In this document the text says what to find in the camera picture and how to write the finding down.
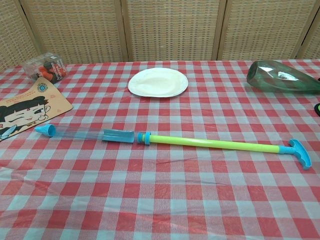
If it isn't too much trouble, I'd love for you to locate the yellow and blue toy stick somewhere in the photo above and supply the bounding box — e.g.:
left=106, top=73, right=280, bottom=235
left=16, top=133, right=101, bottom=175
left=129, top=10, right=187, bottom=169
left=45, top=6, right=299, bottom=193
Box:
left=136, top=131, right=313, bottom=172

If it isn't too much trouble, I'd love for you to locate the clear plastic syringe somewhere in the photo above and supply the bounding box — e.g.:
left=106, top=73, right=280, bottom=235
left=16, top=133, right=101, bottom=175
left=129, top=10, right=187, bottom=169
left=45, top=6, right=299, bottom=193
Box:
left=34, top=124, right=138, bottom=146

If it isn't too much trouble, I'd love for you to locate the white paper plate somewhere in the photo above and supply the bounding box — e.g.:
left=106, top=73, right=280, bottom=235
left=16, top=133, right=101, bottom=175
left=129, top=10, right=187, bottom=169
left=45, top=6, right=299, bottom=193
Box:
left=127, top=68, right=189, bottom=98

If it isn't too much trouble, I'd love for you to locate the red white checkered tablecloth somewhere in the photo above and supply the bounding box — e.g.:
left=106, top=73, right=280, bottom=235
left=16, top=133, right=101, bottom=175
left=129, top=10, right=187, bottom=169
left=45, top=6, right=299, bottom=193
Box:
left=0, top=59, right=320, bottom=240

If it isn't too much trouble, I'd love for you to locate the bamboo woven folding screen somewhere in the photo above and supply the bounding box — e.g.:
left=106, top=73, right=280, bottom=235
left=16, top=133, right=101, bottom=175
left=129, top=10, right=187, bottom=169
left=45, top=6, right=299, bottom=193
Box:
left=0, top=0, right=320, bottom=73

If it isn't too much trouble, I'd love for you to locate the green plastic spray bottle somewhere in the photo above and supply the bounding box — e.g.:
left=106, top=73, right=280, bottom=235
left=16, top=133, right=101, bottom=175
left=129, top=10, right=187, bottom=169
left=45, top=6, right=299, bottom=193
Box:
left=246, top=59, right=320, bottom=96

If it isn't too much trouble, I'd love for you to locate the clear plastic snack box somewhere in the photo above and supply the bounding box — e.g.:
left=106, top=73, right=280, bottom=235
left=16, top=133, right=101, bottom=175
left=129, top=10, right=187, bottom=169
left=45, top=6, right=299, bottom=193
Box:
left=24, top=51, right=69, bottom=84

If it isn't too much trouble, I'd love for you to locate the cartoon face wooden board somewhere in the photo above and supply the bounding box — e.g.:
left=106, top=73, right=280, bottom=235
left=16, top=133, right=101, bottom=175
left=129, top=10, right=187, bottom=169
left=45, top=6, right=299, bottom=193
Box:
left=0, top=76, right=74, bottom=142

